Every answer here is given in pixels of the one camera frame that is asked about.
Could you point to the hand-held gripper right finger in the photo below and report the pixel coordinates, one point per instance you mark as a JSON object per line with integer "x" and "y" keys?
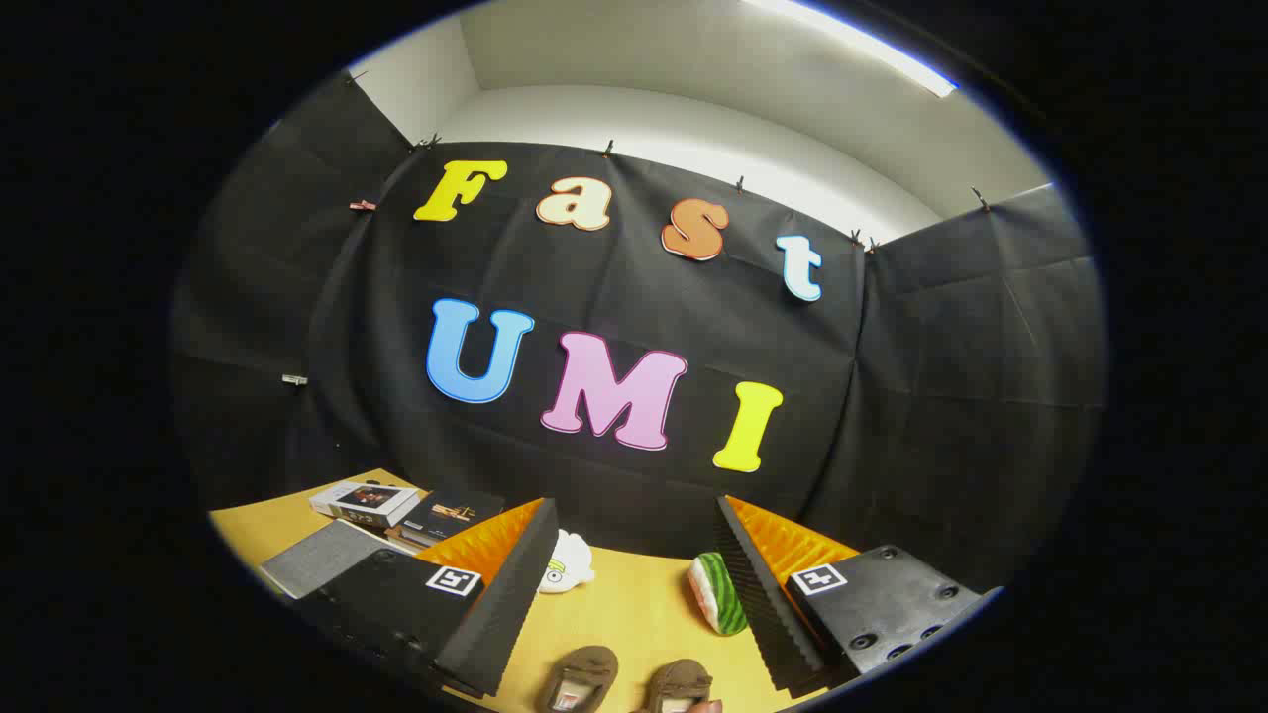
{"x": 768, "y": 604}

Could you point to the watermelon slice plush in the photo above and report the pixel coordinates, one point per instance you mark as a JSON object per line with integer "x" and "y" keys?
{"x": 715, "y": 594}

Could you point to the brown cover book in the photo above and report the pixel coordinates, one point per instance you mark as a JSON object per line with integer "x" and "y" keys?
{"x": 406, "y": 538}

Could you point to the dark navy book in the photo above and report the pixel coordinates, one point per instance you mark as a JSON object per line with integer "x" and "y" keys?
{"x": 451, "y": 513}

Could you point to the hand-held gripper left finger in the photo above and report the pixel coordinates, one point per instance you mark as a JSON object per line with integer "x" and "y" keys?
{"x": 510, "y": 614}

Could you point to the white plush toy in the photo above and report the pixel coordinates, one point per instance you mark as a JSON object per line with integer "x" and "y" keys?
{"x": 570, "y": 564}

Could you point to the grey fabric storage box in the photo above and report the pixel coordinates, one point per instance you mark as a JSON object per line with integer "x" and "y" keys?
{"x": 322, "y": 557}

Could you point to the brown suede shoe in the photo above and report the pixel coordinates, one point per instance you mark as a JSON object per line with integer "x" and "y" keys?
{"x": 584, "y": 668}
{"x": 684, "y": 681}

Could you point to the white cover book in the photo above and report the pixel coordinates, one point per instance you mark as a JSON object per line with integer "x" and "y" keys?
{"x": 362, "y": 500}

